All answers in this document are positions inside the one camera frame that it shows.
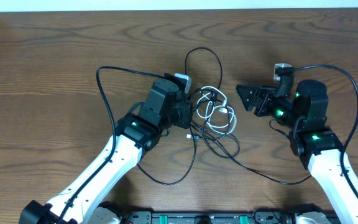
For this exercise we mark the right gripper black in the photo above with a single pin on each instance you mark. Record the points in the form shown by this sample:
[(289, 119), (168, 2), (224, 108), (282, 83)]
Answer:
[(265, 96)]

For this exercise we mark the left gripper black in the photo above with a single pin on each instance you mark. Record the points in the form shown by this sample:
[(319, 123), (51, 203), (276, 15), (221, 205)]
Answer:
[(188, 110)]

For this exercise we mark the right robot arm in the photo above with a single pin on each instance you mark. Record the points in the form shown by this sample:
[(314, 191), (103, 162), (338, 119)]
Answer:
[(311, 140)]

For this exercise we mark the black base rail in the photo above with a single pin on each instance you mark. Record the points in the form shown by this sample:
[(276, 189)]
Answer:
[(109, 213)]

